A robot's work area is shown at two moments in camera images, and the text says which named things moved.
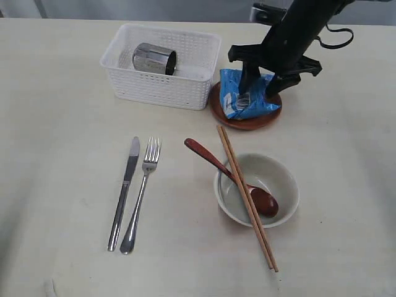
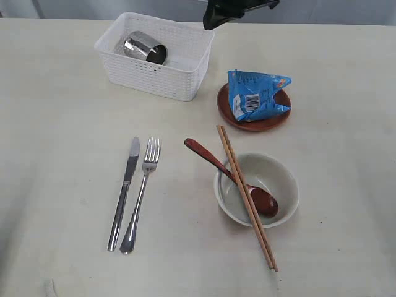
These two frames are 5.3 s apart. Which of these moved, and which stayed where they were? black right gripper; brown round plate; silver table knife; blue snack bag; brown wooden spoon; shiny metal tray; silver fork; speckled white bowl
Moved: brown round plate; shiny metal tray; blue snack bag; black right gripper
Stayed: speckled white bowl; silver fork; silver table knife; brown wooden spoon
